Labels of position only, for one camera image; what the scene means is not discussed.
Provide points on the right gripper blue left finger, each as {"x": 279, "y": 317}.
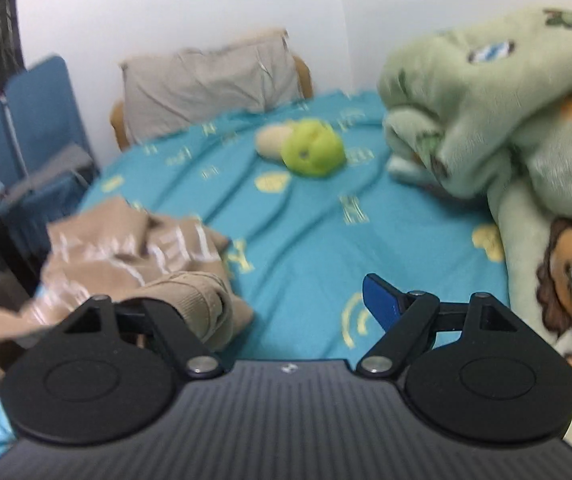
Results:
{"x": 178, "y": 346}

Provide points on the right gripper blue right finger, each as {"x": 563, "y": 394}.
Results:
{"x": 406, "y": 319}

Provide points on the tan t-shirt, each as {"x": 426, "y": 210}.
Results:
{"x": 125, "y": 253}

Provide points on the teal patterned bed sheet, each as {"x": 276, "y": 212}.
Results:
{"x": 298, "y": 251}

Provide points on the green plush toy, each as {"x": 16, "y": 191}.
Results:
{"x": 308, "y": 147}

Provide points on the grey folded cloth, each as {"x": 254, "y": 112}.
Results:
{"x": 70, "y": 161}

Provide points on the light green fleece blanket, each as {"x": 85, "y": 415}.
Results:
{"x": 485, "y": 111}

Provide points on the grey pillow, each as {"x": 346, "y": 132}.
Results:
{"x": 166, "y": 93}

